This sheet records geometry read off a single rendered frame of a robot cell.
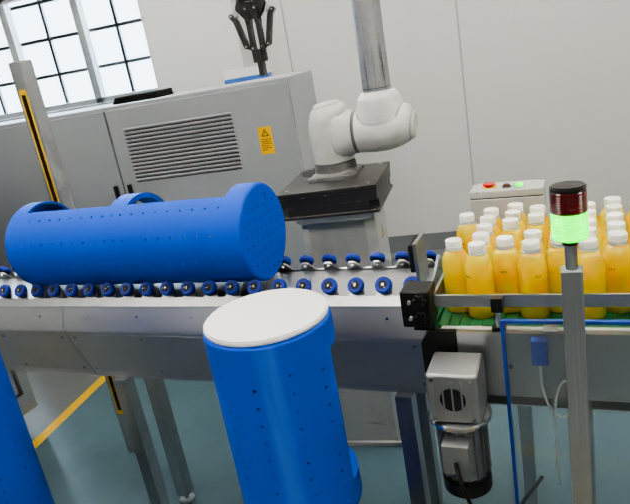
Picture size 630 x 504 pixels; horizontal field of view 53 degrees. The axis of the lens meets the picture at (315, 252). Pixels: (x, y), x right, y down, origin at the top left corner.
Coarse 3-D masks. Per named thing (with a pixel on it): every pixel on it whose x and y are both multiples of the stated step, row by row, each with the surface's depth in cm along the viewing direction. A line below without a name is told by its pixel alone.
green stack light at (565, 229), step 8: (552, 216) 113; (560, 216) 111; (568, 216) 111; (576, 216) 110; (584, 216) 111; (552, 224) 113; (560, 224) 112; (568, 224) 111; (576, 224) 111; (584, 224) 111; (552, 232) 114; (560, 232) 112; (568, 232) 111; (576, 232) 111; (584, 232) 111; (560, 240) 113; (568, 240) 112; (576, 240) 111
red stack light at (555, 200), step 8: (584, 192) 109; (552, 200) 112; (560, 200) 110; (568, 200) 109; (576, 200) 109; (584, 200) 110; (552, 208) 112; (560, 208) 111; (568, 208) 110; (576, 208) 110; (584, 208) 110
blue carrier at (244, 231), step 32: (256, 192) 177; (32, 224) 199; (64, 224) 193; (96, 224) 188; (128, 224) 183; (160, 224) 178; (192, 224) 174; (224, 224) 170; (256, 224) 176; (32, 256) 199; (64, 256) 193; (96, 256) 189; (128, 256) 184; (160, 256) 180; (192, 256) 175; (224, 256) 171; (256, 256) 176
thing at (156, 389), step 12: (156, 384) 226; (156, 396) 227; (156, 408) 230; (168, 408) 232; (156, 420) 232; (168, 420) 231; (168, 432) 232; (168, 444) 234; (180, 444) 238; (168, 456) 236; (180, 456) 237; (180, 468) 237; (180, 480) 239; (180, 492) 241
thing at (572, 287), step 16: (560, 272) 116; (576, 272) 115; (576, 288) 116; (576, 304) 117; (576, 320) 118; (576, 336) 119; (576, 352) 120; (576, 368) 121; (576, 384) 122; (576, 400) 123; (576, 416) 124; (576, 432) 126; (576, 448) 127; (576, 464) 128; (576, 480) 129; (576, 496) 131; (592, 496) 131
